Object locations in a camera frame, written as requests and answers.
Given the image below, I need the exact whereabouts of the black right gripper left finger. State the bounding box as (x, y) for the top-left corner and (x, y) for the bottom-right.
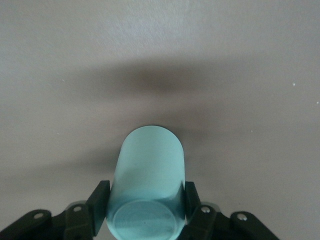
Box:
(0, 179), (111, 240)

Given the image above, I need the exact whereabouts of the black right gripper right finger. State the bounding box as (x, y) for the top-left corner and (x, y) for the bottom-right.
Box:
(178, 181), (279, 240)

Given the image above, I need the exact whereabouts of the teal green plastic cup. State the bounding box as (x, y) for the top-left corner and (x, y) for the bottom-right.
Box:
(105, 125), (187, 240)

